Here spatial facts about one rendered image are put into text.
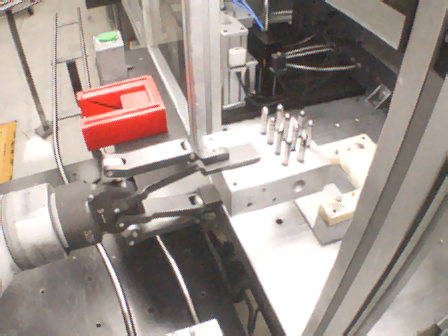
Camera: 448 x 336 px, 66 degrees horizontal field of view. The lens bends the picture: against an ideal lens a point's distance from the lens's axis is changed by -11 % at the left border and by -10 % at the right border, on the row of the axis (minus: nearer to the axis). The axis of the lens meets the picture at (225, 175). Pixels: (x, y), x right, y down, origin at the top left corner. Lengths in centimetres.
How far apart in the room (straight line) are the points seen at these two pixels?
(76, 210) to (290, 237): 31
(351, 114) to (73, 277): 67
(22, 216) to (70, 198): 5
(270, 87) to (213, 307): 44
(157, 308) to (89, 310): 14
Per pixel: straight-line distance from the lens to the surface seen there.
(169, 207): 46
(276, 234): 57
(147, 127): 71
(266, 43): 72
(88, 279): 83
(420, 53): 18
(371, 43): 49
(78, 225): 41
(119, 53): 82
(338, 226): 54
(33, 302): 85
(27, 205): 42
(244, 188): 41
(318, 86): 85
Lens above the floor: 137
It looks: 46 degrees down
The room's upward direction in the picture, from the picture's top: straight up
